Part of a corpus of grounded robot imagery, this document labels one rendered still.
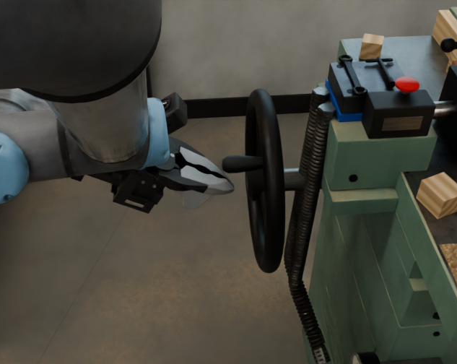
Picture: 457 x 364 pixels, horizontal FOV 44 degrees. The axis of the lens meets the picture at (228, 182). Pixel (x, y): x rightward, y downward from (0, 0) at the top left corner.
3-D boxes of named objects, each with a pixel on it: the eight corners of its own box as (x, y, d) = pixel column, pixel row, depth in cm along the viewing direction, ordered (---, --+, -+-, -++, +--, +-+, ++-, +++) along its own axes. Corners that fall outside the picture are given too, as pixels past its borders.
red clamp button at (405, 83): (391, 81, 74) (393, 74, 73) (414, 80, 74) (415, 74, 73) (398, 94, 71) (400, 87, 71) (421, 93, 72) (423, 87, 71)
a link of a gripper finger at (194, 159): (215, 195, 84) (159, 174, 81) (235, 167, 81) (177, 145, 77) (216, 209, 82) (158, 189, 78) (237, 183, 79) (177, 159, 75)
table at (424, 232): (286, 68, 109) (288, 40, 105) (440, 61, 110) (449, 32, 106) (369, 352, 65) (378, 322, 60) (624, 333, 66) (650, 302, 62)
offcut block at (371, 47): (378, 61, 99) (382, 44, 97) (358, 58, 100) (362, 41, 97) (380, 53, 101) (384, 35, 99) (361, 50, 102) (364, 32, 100)
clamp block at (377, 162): (310, 128, 90) (315, 80, 84) (393, 124, 91) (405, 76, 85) (329, 193, 79) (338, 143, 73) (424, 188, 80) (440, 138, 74)
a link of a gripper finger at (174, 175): (201, 178, 78) (143, 157, 74) (207, 170, 77) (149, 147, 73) (202, 202, 74) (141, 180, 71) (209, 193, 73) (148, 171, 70)
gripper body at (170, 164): (154, 179, 82) (74, 150, 77) (181, 136, 77) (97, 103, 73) (153, 217, 76) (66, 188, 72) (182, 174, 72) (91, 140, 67)
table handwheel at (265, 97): (246, 279, 101) (234, 124, 107) (357, 271, 102) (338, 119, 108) (263, 266, 72) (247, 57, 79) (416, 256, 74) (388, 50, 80)
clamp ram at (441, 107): (395, 118, 86) (408, 66, 80) (442, 115, 87) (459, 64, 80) (414, 156, 80) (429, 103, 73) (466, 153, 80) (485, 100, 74)
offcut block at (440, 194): (460, 210, 73) (467, 192, 70) (437, 219, 71) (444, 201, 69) (437, 189, 75) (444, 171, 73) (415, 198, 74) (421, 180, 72)
